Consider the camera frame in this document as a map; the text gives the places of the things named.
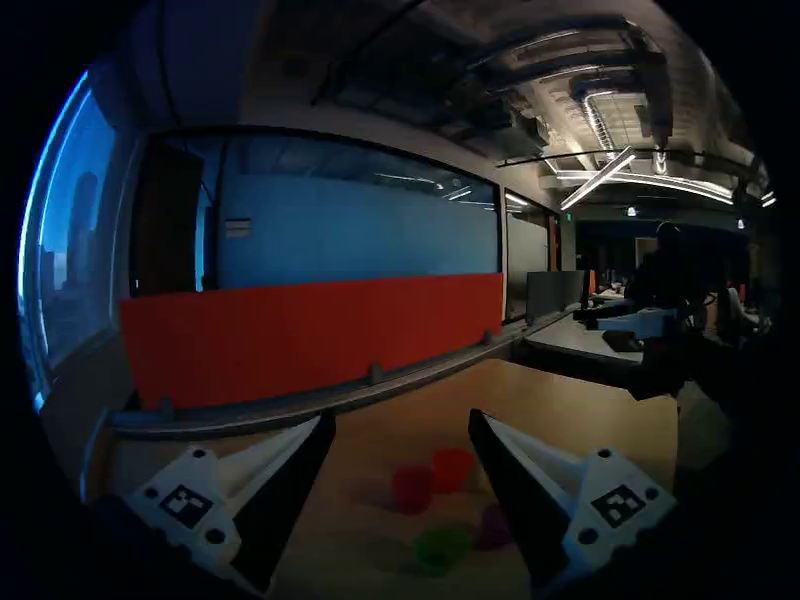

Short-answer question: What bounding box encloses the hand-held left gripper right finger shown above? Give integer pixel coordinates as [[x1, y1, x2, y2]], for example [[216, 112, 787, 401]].
[[467, 408, 680, 593]]

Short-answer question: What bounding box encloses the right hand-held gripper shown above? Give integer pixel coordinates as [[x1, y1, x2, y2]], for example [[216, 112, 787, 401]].
[[588, 305, 754, 403]]

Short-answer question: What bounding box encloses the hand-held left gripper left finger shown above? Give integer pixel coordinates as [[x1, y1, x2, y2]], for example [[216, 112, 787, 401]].
[[126, 411, 339, 594]]

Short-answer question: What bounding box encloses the grey desk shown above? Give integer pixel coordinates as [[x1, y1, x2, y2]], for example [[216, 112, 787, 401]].
[[523, 303, 646, 380]]

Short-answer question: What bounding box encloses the dark monitor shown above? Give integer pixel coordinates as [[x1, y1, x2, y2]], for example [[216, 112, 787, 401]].
[[526, 269, 588, 326]]

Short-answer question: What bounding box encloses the purple plastic cup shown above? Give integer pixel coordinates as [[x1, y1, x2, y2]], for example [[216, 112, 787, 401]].
[[473, 502, 518, 553]]

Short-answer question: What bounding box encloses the orange plastic cup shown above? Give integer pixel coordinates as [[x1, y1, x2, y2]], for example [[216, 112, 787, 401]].
[[432, 447, 478, 495]]

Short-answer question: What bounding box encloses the green plastic cup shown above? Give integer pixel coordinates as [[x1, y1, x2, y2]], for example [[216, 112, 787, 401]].
[[413, 523, 473, 575]]

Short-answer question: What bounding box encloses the red desk screen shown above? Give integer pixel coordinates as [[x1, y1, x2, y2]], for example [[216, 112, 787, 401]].
[[111, 272, 586, 439]]

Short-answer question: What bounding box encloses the red plastic cup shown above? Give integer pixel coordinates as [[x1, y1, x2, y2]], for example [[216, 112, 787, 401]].
[[391, 463, 435, 515]]

